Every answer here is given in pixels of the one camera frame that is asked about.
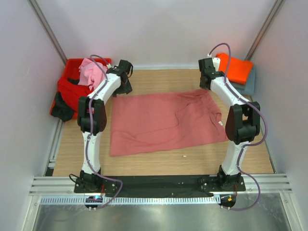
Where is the folded orange t-shirt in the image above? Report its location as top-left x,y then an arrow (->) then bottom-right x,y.
216,53 -> 253,85

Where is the red plastic bin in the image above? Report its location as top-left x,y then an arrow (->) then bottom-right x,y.
50,57 -> 113,120

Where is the folded blue-grey t-shirt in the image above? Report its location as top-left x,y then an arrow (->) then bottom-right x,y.
238,67 -> 256,96

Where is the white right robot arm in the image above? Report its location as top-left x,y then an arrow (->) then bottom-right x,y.
198,57 -> 260,191

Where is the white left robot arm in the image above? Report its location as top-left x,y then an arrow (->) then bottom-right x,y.
74,55 -> 133,193

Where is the dusty rose t-shirt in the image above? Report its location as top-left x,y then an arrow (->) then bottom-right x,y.
110,89 -> 228,156

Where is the red t-shirt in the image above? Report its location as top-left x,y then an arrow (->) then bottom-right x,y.
57,78 -> 93,112

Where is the aluminium frame rail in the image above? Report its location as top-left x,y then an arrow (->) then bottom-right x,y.
27,0 -> 67,64

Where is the black t-shirt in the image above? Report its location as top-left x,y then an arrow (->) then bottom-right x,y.
50,91 -> 78,122

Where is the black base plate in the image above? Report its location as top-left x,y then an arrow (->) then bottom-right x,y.
74,174 -> 246,198

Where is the slotted white cable duct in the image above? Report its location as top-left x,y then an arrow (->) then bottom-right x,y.
40,195 -> 220,205

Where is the folded grey t-shirt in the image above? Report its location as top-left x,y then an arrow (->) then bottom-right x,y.
231,82 -> 245,90

